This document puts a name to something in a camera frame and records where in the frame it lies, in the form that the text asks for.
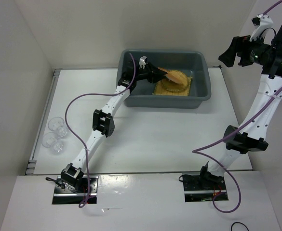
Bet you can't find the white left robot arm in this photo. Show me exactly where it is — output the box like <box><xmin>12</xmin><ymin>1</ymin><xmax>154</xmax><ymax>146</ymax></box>
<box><xmin>60</xmin><ymin>56</ymin><xmax>168</xmax><ymax>193</ymax></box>

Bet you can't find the orange round woven tray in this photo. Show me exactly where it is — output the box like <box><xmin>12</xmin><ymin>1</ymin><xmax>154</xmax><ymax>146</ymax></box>
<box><xmin>158</xmin><ymin>67</ymin><xmax>187</xmax><ymax>85</ymax></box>

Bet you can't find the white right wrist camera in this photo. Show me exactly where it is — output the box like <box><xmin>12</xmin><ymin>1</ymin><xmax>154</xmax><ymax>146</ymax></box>
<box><xmin>249</xmin><ymin>14</ymin><xmax>273</xmax><ymax>42</ymax></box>

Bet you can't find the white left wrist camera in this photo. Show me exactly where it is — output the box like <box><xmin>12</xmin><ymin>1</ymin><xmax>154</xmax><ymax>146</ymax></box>
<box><xmin>139</xmin><ymin>56</ymin><xmax>148</xmax><ymax>69</ymax></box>

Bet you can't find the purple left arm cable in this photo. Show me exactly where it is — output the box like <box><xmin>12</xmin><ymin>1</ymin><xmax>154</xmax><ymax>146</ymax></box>
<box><xmin>65</xmin><ymin>52</ymin><xmax>138</xmax><ymax>208</ymax></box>

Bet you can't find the grey plastic bin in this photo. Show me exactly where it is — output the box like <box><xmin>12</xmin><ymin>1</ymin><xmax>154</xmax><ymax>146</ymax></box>
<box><xmin>116</xmin><ymin>49</ymin><xmax>211</xmax><ymax>109</ymax></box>

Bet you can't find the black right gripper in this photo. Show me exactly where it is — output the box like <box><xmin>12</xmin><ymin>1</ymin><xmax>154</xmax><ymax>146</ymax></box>
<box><xmin>218</xmin><ymin>31</ymin><xmax>276</xmax><ymax>67</ymax></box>

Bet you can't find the square bamboo mat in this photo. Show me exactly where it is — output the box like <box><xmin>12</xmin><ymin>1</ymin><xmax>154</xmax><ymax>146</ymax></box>
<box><xmin>152</xmin><ymin>77</ymin><xmax>193</xmax><ymax>97</ymax></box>

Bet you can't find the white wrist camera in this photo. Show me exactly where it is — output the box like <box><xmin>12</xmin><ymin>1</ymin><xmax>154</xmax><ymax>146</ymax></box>
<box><xmin>139</xmin><ymin>56</ymin><xmax>148</xmax><ymax>69</ymax></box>
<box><xmin>249</xmin><ymin>14</ymin><xmax>273</xmax><ymax>42</ymax></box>

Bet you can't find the black cable loop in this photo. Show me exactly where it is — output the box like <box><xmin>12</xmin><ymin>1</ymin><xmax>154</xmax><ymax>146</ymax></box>
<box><xmin>231</xmin><ymin>221</ymin><xmax>249</xmax><ymax>231</ymax></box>

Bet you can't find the clear glass cup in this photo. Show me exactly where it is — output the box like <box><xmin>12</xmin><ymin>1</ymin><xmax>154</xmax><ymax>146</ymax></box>
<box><xmin>42</xmin><ymin>132</ymin><xmax>64</xmax><ymax>153</ymax></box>
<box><xmin>48</xmin><ymin>117</ymin><xmax>68</xmax><ymax>138</ymax></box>

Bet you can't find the green-rimmed round bamboo tray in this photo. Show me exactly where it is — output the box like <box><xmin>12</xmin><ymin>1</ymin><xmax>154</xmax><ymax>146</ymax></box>
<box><xmin>161</xmin><ymin>77</ymin><xmax>189</xmax><ymax>92</ymax></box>

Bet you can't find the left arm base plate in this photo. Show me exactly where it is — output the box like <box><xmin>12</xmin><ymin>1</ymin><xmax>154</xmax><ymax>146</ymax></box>
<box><xmin>52</xmin><ymin>176</ymin><xmax>99</xmax><ymax>205</ymax></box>

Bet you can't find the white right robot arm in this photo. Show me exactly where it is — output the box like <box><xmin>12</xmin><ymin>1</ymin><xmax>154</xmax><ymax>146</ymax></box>
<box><xmin>198</xmin><ymin>25</ymin><xmax>282</xmax><ymax>190</ymax></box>

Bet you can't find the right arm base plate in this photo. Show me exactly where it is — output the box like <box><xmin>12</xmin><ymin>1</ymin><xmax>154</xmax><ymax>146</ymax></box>
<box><xmin>178</xmin><ymin>174</ymin><xmax>228</xmax><ymax>203</ymax></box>

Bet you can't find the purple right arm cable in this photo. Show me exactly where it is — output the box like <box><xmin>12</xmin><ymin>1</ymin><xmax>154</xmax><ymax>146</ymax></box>
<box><xmin>192</xmin><ymin>0</ymin><xmax>282</xmax><ymax>214</ymax></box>

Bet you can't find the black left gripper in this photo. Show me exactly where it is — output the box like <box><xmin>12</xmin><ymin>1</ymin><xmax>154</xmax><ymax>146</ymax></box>
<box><xmin>134</xmin><ymin>62</ymin><xmax>167</xmax><ymax>84</ymax></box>

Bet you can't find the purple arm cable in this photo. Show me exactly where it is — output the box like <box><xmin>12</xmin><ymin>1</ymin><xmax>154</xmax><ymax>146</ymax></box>
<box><xmin>192</xmin><ymin>0</ymin><xmax>282</xmax><ymax>214</ymax></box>
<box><xmin>65</xmin><ymin>52</ymin><xmax>138</xmax><ymax>208</ymax></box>

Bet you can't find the aluminium table edge rail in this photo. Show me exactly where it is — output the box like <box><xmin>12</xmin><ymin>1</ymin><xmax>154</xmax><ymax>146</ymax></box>
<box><xmin>25</xmin><ymin>69</ymin><xmax>62</xmax><ymax>176</ymax></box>

